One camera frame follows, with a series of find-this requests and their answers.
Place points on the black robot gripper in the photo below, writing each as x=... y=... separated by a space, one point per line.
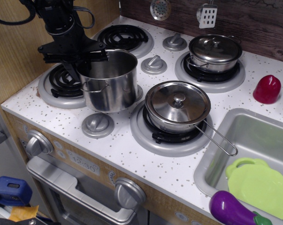
x=71 y=48

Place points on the tall stainless steel pot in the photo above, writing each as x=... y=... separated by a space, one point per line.
x=111 y=85

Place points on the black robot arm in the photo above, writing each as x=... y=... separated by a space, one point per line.
x=66 y=24

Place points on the front left stove burner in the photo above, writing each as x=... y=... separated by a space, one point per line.
x=59 y=89

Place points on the stove burner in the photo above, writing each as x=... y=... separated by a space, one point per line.
x=136 y=40
x=209 y=82
x=59 y=89
x=166 y=144

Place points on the back left stove burner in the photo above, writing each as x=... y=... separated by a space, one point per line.
x=136 y=40

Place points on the grey front stove knob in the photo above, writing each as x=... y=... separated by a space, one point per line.
x=97 y=125

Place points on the grey stove knob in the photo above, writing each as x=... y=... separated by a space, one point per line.
x=174 y=43
x=97 y=125
x=139 y=93
x=154 y=65

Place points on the grey centre stove knob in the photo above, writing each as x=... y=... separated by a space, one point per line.
x=139 y=93

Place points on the grey middle stove knob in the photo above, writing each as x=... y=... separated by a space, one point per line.
x=154 y=65

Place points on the grey back stove knob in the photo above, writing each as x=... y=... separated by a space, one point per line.
x=174 y=43

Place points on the back right stove burner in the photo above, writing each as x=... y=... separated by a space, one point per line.
x=209 y=82

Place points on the front right stove burner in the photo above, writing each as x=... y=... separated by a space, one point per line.
x=166 y=144

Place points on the steel pot lid with knob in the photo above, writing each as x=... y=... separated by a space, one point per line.
x=215 y=48

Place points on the left grey oven dial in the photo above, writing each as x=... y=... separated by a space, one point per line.
x=38 y=144

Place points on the grey oven dial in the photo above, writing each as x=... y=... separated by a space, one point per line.
x=38 y=144
x=128 y=194

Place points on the oven clock display panel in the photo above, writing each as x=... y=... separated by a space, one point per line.
x=83 y=162

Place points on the hanging steel skimmer ladle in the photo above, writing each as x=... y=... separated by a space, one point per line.
x=160 y=9

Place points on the steel saucepan lid with knob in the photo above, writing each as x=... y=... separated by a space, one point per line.
x=177 y=91

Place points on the right grey oven dial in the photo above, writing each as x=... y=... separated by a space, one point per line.
x=128 y=194

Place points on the hanging steel slotted spatula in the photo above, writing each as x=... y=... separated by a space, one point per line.
x=206 y=15

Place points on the blue plastic clamp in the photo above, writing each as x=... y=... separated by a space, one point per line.
x=14 y=192

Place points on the yellow cloth scrap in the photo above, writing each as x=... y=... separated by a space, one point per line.
x=20 y=213

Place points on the grey toy sink basin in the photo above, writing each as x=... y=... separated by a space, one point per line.
x=254 y=135

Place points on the red toy pepper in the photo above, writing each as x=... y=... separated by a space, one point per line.
x=267 y=90

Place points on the purple toy eggplant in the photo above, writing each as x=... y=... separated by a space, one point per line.
x=228 y=210

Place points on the green toy plate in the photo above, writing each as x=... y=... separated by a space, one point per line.
x=252 y=181

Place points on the steel saucepan with long handle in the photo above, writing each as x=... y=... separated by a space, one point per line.
x=179 y=119

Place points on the grey oven door handle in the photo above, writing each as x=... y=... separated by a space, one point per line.
x=77 y=199

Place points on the steel two-handled pot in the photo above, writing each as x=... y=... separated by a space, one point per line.
x=212 y=67

